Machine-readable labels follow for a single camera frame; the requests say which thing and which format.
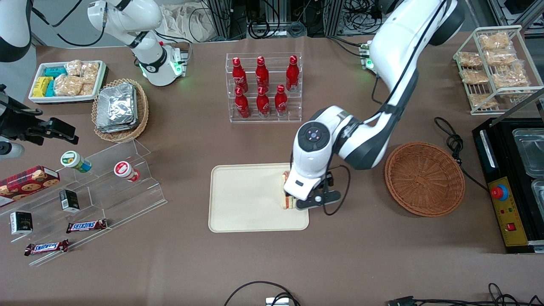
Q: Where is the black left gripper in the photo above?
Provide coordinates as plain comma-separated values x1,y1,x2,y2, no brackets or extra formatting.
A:
319,170,334,193

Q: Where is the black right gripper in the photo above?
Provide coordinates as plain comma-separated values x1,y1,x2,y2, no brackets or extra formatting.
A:
0,85,79,145

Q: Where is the triangular sandwich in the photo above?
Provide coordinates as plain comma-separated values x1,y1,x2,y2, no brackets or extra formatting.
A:
281,170,297,211

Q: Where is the white rectangular snack tray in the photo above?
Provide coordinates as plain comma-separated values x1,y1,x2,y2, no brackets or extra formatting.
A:
28,60,107,105

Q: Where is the cream plastic tray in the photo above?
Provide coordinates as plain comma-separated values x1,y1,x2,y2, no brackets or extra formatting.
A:
208,162,310,233

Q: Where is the oval tan wicker basket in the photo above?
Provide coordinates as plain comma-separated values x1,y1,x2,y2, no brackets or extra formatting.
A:
91,78,149,143

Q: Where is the round brown wicker basket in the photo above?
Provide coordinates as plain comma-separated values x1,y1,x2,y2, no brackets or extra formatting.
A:
385,142,466,217

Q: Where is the green-lid white cup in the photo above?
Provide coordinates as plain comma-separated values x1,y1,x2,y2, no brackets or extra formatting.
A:
60,150,92,173

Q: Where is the yellow snack packet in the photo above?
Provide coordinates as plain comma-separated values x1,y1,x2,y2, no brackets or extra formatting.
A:
33,76,54,97

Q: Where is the silver foil pack stack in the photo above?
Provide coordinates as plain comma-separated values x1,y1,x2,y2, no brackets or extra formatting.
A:
96,83,137,133

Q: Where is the red tartan cookie box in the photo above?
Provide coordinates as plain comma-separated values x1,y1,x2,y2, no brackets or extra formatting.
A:
0,165,60,208

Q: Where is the small black box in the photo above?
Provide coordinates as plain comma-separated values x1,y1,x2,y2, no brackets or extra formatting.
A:
59,189,80,213
10,211,34,235

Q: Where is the red-lid white cup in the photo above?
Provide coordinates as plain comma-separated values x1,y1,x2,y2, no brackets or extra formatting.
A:
113,161,141,182

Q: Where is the red cola bottle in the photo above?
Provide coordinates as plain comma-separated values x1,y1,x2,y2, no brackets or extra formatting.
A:
255,56,270,92
232,57,249,93
235,87,251,119
256,86,271,118
286,55,300,92
275,84,289,117

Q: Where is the Snickers chocolate bar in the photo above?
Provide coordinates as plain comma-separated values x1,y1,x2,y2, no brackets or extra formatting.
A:
66,219,108,234
24,239,69,256

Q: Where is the clear acrylic stepped shelf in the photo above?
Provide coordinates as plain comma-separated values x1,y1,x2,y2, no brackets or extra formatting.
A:
0,138,167,267

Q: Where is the clear acrylic bottle rack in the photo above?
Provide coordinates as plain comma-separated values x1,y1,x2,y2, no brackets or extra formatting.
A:
226,52,303,124

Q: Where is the beige cloth bag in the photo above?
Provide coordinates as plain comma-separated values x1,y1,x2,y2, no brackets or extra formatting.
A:
161,4,213,43

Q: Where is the clear bag of fried snacks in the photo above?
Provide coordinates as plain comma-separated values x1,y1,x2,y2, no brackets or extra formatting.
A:
485,50,517,66
492,64,528,88
469,93,498,108
461,69,489,85
479,33,510,51
458,52,483,68

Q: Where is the black appliance with yellow panel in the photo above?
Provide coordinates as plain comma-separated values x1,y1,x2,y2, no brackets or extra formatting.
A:
473,117,544,254

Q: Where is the metal equipment rack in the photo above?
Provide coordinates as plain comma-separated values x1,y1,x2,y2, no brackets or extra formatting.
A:
204,0,383,39

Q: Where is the clear plastic container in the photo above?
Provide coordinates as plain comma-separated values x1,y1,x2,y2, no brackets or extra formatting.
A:
512,128,544,178
531,179,544,213

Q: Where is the grey metal bar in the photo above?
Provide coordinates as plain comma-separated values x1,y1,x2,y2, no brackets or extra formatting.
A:
501,87,544,116

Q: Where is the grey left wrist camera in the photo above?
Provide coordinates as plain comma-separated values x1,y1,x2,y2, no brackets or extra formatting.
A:
296,190,341,211

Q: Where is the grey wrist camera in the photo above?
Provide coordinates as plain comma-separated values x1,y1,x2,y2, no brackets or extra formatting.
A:
0,142,24,159
296,190,341,211

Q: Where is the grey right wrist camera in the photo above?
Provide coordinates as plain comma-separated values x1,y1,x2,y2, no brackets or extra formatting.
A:
0,142,24,159

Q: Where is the black looped cable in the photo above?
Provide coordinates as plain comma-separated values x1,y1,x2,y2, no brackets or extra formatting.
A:
224,280,300,306

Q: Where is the black power cable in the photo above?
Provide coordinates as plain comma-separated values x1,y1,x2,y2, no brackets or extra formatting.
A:
433,117,489,192

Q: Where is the black connector with cable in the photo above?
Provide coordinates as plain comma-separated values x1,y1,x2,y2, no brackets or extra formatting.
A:
386,283,544,306

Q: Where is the white wire rack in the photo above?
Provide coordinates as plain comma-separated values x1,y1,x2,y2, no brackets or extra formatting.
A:
453,25,544,116

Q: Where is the aluminium frame rail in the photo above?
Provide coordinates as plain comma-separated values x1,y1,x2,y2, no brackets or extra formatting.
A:
484,0,544,32

